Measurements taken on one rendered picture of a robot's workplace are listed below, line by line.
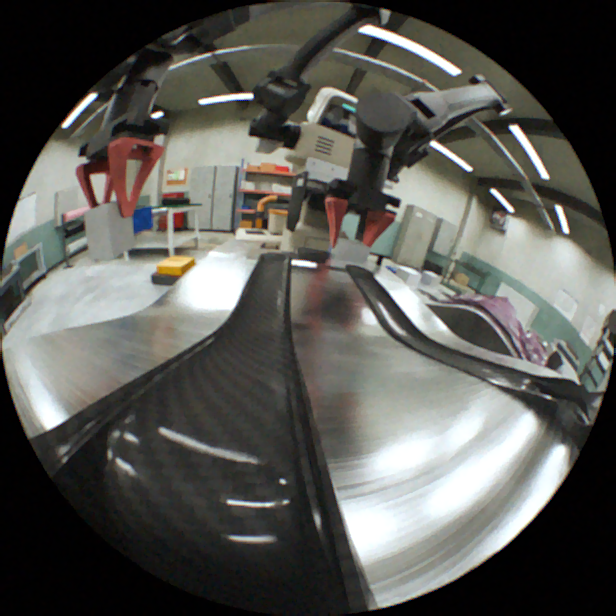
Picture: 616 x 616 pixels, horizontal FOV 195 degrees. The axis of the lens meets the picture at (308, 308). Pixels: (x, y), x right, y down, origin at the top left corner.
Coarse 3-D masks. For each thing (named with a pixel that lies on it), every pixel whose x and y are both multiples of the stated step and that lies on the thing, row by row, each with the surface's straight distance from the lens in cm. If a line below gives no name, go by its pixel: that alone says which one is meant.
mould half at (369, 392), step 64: (256, 256) 22; (320, 256) 26; (128, 320) 12; (192, 320) 11; (320, 320) 12; (64, 384) 5; (320, 384) 5; (384, 384) 6; (448, 384) 7; (384, 448) 3; (448, 448) 4; (512, 448) 5; (576, 448) 8; (384, 512) 3; (448, 512) 3; (512, 512) 4; (384, 576) 3; (448, 576) 3
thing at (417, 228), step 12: (408, 204) 633; (408, 216) 611; (420, 216) 616; (432, 216) 645; (408, 228) 596; (420, 228) 620; (432, 228) 650; (408, 240) 603; (420, 240) 628; (396, 252) 615; (408, 252) 613; (420, 252) 639; (396, 264) 606; (408, 264) 626; (420, 264) 654
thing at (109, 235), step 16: (96, 208) 23; (112, 208) 21; (144, 208) 25; (96, 224) 23; (112, 224) 21; (128, 224) 23; (144, 224) 25; (96, 240) 23; (112, 240) 21; (128, 240) 23; (96, 256) 24; (112, 256) 22
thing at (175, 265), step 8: (176, 256) 43; (160, 264) 39; (168, 264) 38; (176, 264) 37; (184, 264) 37; (192, 264) 40; (160, 272) 39; (168, 272) 38; (176, 272) 37; (184, 272) 37
